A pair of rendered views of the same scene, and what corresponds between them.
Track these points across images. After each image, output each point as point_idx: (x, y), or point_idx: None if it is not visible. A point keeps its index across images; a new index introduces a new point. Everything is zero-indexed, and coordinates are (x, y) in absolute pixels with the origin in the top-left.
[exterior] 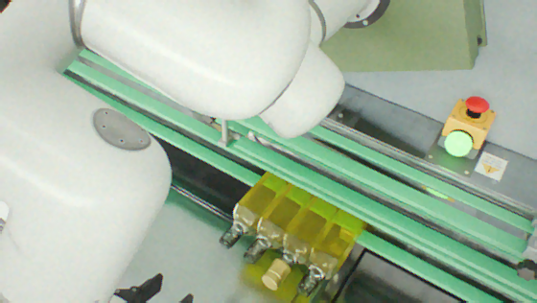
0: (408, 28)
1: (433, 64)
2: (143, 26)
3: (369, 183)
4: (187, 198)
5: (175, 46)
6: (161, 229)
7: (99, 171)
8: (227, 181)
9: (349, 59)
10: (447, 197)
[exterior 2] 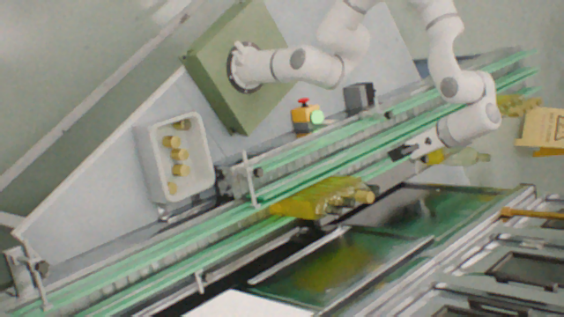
0: None
1: (293, 83)
2: None
3: (328, 143)
4: (266, 275)
5: None
6: (295, 280)
7: None
8: (247, 276)
9: (262, 110)
10: (342, 131)
